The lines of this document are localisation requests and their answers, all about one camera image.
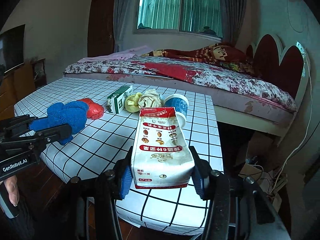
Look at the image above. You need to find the blue knitted cloth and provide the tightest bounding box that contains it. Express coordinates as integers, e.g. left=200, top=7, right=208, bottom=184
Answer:
left=29, top=101, right=89, bottom=145

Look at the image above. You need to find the white red milk carton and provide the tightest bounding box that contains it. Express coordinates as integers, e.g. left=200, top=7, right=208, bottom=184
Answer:
left=131, top=107, right=195, bottom=189

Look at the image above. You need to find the red plastic bag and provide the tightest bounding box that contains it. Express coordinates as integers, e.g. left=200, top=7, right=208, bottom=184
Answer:
left=79, top=98, right=104, bottom=120

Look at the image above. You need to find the green white small carton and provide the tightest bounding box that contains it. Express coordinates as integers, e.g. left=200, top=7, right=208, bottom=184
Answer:
left=106, top=85, right=133, bottom=114

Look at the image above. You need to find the blue white paper cup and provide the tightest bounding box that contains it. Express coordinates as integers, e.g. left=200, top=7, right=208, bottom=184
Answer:
left=163, top=94, right=189, bottom=128

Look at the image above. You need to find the yellow towel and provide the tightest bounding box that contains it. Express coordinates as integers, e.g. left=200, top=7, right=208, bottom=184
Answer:
left=125, top=92, right=142, bottom=113

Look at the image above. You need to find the person's left hand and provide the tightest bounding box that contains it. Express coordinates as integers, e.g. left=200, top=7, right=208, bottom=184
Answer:
left=1, top=176, right=20, bottom=206

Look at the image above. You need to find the white grid tablecloth table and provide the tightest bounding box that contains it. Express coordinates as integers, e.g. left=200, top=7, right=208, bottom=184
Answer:
left=14, top=77, right=223, bottom=235

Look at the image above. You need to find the wooden cabinet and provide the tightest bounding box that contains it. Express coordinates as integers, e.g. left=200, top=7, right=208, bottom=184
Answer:
left=1, top=58, right=47, bottom=120

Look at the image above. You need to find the cardboard box under bed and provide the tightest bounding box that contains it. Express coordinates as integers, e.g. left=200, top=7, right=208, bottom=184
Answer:
left=239, top=163, right=266, bottom=185

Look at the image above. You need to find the bed with floral quilt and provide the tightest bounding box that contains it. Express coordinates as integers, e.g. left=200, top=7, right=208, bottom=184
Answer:
left=64, top=56, right=297, bottom=137

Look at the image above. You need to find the dark wooden door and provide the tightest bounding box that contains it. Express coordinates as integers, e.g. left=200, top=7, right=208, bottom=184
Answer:
left=87, top=0, right=114, bottom=57

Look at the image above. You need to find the pink bed sheet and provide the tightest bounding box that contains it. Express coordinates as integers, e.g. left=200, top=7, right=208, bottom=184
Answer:
left=77, top=46, right=152, bottom=63

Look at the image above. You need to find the red patterned blanket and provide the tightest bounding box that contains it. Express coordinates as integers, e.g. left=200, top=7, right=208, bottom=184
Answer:
left=143, top=43, right=254, bottom=74

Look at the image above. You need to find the red heart-shaped headboard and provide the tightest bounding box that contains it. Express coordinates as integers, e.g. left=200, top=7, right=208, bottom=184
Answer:
left=246, top=34, right=311, bottom=104

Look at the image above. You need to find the window with green curtain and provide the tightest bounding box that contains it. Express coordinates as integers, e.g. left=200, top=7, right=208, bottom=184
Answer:
left=136, top=0, right=222, bottom=38

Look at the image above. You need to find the grey window curtain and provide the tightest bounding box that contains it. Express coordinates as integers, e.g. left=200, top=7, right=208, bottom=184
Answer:
left=220, top=0, right=247, bottom=46

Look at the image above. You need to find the wall mounted television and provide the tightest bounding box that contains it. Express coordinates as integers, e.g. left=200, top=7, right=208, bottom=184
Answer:
left=1, top=24, right=25, bottom=72

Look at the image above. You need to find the white cable on wall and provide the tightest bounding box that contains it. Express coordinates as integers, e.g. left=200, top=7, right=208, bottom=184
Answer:
left=267, top=47, right=315, bottom=193

